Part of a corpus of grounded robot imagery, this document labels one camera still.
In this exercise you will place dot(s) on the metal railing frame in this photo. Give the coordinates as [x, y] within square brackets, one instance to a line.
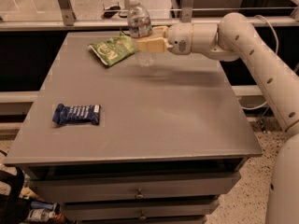
[26, 15]

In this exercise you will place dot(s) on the black bag on floor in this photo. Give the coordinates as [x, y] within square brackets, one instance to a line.
[13, 208]

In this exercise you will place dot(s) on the upper grey drawer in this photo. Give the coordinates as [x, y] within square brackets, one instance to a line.
[134, 187]

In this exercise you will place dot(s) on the grey drawer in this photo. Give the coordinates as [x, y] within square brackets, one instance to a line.
[134, 187]
[140, 209]

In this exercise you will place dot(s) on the grey drawer cabinet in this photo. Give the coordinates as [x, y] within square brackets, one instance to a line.
[178, 116]

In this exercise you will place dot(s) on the lower grey drawer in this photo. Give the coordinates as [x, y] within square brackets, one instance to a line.
[140, 209]

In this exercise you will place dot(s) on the green chip bag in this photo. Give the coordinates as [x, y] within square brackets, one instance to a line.
[115, 49]

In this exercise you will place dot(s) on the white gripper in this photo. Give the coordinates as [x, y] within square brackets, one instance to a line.
[178, 38]

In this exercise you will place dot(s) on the blue snack packet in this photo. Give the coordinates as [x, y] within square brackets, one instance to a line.
[76, 114]

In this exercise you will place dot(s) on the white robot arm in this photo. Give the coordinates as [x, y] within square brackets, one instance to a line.
[234, 37]

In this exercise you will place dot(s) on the bottle on floor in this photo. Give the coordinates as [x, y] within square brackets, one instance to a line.
[40, 215]

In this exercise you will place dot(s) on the clear plastic water bottle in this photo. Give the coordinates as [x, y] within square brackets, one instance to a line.
[139, 25]

